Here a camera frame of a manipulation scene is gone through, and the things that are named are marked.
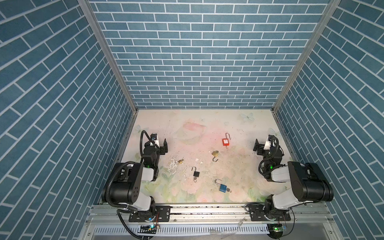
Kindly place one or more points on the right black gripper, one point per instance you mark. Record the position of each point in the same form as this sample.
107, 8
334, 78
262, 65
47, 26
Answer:
259, 147

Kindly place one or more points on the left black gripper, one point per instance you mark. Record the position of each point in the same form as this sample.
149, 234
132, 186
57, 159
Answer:
162, 149

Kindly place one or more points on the black padlock with key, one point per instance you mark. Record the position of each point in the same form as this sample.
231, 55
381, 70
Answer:
196, 174

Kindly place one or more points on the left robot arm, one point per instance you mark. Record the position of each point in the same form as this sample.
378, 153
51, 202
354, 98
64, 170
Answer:
123, 186

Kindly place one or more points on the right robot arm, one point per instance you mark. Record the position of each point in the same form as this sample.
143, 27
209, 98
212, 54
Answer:
308, 183

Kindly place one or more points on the blue padlock with key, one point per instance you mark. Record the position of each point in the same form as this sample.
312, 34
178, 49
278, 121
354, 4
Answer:
222, 188

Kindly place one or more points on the red padlock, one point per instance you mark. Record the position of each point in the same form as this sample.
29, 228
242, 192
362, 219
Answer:
226, 140

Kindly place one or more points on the large brass padlock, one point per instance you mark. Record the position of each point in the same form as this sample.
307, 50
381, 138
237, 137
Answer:
215, 156

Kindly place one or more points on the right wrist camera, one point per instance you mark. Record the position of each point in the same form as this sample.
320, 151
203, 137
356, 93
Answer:
269, 142

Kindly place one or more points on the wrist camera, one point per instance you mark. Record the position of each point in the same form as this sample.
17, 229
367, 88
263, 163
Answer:
269, 142
154, 137

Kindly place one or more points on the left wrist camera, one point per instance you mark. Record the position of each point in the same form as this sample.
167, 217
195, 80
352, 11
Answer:
154, 137

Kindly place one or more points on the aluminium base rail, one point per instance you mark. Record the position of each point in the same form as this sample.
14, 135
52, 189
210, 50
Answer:
226, 221

